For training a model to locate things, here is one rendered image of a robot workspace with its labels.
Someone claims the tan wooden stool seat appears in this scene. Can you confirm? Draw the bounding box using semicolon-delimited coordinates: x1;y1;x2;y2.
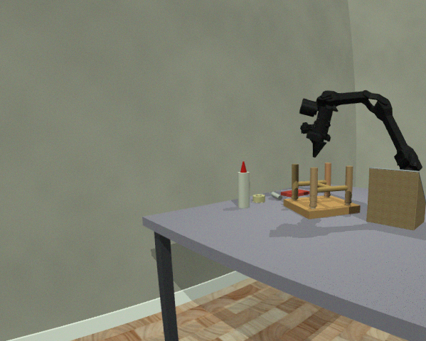
284;195;361;219

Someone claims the tan wooden stool leg frame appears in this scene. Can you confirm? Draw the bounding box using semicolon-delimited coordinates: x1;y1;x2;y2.
292;163;353;209

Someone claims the beige ring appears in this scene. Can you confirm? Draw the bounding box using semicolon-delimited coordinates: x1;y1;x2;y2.
252;195;265;203

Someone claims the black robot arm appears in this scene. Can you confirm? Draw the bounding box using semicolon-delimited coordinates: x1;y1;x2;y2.
299;90;422;171

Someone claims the white bottle with red cone cap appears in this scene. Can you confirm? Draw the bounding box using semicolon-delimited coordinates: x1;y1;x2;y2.
238;161;250;208

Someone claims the red flat rectangular block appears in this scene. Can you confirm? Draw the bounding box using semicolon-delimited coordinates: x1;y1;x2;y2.
281;189;309;197

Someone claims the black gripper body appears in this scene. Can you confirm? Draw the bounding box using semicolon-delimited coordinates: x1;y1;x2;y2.
306;118;331;142

